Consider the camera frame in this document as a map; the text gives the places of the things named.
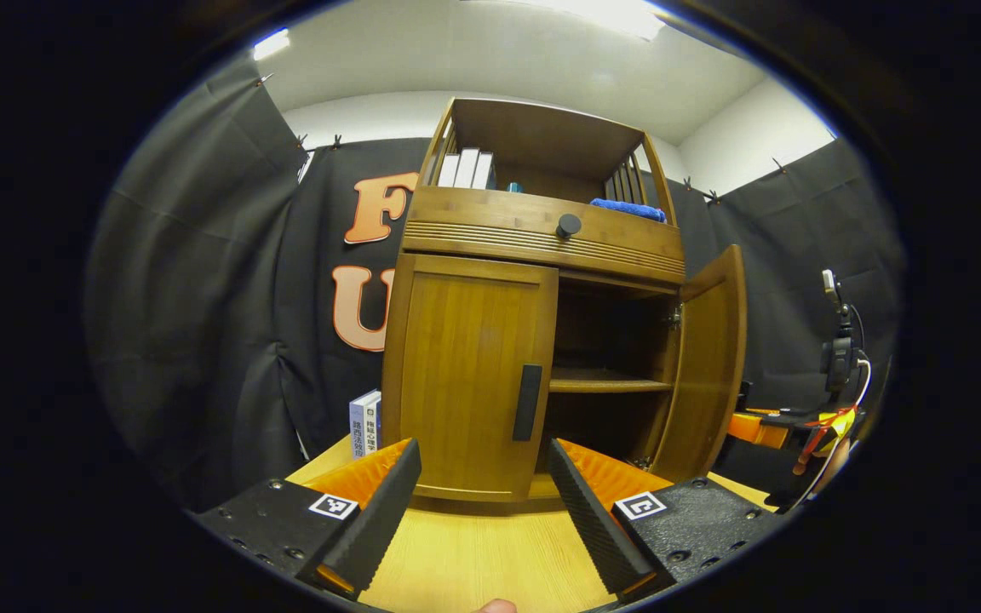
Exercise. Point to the wooden double-door shoe cabinet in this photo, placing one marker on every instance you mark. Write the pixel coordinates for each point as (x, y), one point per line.
(533, 136)

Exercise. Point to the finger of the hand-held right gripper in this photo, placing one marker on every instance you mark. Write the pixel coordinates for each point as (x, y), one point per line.
(759, 430)

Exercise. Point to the black round drawer knob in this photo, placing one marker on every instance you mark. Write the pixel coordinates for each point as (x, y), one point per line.
(568, 226)

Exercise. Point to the blue book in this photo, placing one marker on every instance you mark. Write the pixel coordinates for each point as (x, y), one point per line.
(375, 417)

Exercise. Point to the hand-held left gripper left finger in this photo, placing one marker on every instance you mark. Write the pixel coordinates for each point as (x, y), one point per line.
(380, 519)

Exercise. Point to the wooden cabinet drawer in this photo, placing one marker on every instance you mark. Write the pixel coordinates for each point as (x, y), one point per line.
(490, 221)

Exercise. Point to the large ceiling light panel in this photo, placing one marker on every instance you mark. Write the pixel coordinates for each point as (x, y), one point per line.
(610, 15)

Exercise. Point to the black backdrop cloth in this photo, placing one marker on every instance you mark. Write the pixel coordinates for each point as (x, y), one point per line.
(201, 323)

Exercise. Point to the white book with dark print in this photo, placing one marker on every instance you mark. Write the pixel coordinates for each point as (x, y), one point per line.
(358, 426)

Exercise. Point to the small ceiling light panel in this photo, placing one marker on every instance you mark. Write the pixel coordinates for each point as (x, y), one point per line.
(272, 42)

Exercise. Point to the metal door hinge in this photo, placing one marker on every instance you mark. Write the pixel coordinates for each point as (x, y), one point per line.
(675, 318)

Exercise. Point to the wooden cabinet door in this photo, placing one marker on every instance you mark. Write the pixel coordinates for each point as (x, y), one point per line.
(456, 366)
(703, 366)

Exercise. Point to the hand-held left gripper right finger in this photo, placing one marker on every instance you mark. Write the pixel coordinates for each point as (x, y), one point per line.
(593, 519)

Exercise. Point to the wooden inner cabinet shelf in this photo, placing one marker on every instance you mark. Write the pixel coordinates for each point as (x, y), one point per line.
(610, 385)

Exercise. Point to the blue towel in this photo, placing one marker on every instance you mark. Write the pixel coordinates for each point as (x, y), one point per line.
(627, 209)

